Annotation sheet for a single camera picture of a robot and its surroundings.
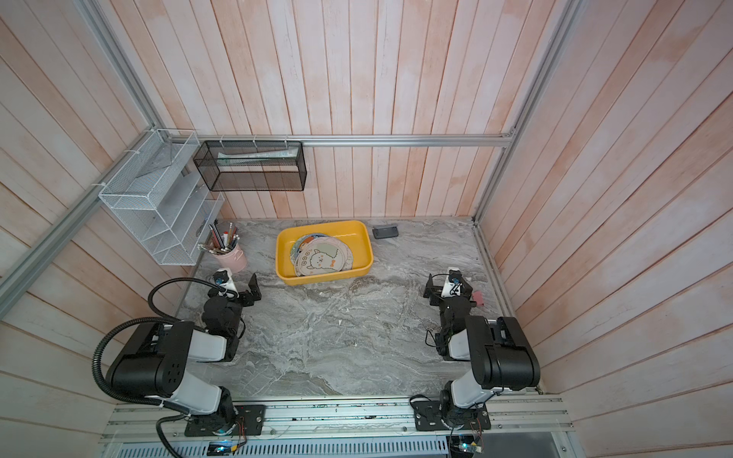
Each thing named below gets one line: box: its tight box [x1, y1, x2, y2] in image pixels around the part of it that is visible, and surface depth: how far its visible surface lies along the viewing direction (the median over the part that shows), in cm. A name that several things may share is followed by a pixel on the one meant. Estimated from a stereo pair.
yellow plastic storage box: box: [275, 220, 374, 286], surface depth 109 cm
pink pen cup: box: [196, 218, 248, 273], surface depth 100 cm
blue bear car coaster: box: [290, 233, 327, 265], surface depth 113 cm
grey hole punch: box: [372, 225, 399, 240], surface depth 117 cm
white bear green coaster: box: [293, 236, 354, 277], surface depth 106 cm
